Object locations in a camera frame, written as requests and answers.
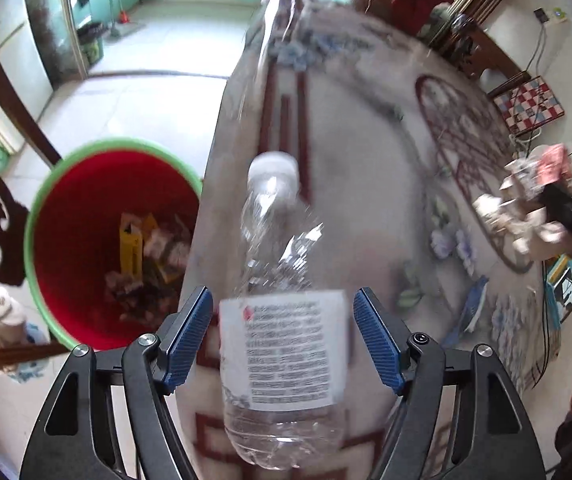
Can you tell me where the colourful cartoon box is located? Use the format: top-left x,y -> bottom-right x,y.
545,254 -> 572,332

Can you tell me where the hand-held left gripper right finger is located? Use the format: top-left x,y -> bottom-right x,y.
352,287 -> 548,480

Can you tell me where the green bin with black bag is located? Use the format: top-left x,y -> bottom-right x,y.
77,22 -> 105,67

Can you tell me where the glass sliding door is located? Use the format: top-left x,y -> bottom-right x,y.
21,0 -> 90,87

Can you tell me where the grey dustpan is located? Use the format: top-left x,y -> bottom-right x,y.
105,20 -> 145,42

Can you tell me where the red bucket with green rim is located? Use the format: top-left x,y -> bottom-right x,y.
23,138 -> 203,352

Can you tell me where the floral tablecloth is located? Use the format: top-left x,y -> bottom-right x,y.
176,0 -> 567,480

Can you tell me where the white plastic bag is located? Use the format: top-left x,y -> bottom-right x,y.
0,284 -> 30,347

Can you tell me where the pink wrapper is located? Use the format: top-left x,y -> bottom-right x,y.
536,144 -> 572,186

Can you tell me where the blue and white wrapper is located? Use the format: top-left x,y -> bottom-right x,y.
457,274 -> 490,334

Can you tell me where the clear plastic bottle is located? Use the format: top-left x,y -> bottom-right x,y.
218,151 -> 354,471

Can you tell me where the white power strip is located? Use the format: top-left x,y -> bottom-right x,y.
532,6 -> 570,27

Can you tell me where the pile of crumpled wrappers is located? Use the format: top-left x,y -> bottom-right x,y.
103,215 -> 193,322

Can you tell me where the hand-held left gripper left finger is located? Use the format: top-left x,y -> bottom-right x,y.
18,286 -> 215,480

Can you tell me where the white paper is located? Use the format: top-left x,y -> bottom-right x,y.
472,157 -> 567,262

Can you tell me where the checkered box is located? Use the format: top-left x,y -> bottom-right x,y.
492,75 -> 565,134

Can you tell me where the yellow cardboard box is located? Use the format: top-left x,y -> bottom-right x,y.
118,212 -> 159,282

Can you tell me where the brown wooden cabinet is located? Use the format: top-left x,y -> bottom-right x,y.
431,0 -> 523,82

